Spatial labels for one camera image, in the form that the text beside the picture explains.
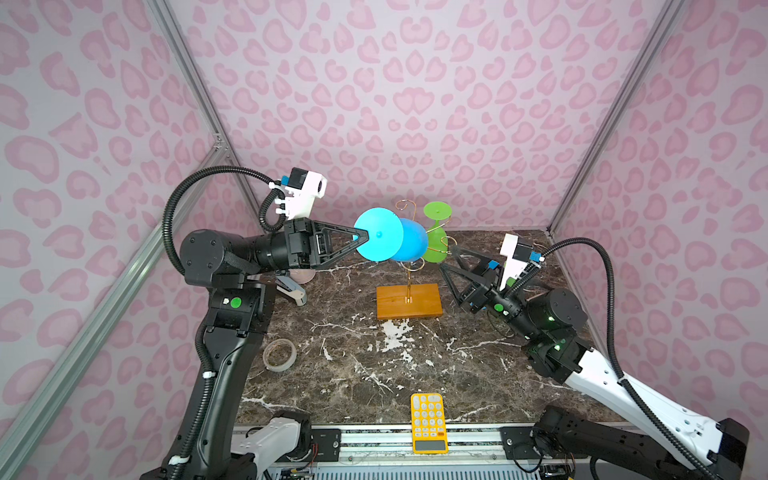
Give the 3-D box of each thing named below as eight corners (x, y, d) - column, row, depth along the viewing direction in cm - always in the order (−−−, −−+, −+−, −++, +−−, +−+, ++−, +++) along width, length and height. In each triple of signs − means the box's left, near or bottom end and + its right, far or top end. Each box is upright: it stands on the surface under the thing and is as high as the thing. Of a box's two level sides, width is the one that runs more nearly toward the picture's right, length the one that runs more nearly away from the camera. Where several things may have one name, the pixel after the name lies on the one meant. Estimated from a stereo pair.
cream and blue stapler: (273, 287, 106) (269, 281, 103) (284, 278, 108) (281, 272, 106) (300, 308, 100) (297, 303, 97) (311, 298, 103) (309, 292, 100)
